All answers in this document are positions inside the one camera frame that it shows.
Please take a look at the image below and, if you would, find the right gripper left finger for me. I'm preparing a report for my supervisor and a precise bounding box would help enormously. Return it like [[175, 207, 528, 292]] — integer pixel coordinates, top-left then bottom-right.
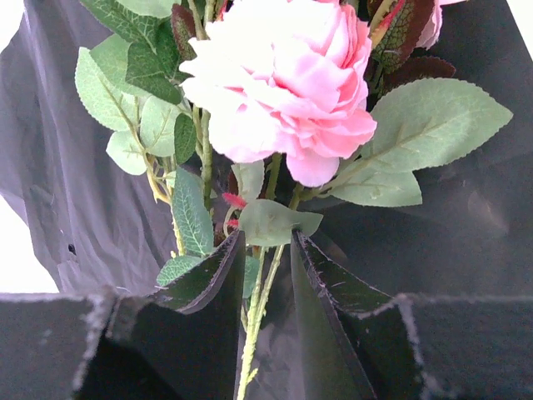
[[1, 231, 246, 399]]

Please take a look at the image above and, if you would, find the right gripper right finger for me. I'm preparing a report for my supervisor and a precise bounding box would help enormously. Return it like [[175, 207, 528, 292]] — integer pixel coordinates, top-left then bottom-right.
[[291, 231, 532, 399]]

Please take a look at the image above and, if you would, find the black wrapping paper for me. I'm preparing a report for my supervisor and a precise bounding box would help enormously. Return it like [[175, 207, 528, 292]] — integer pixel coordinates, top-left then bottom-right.
[[1, 1, 532, 399]]

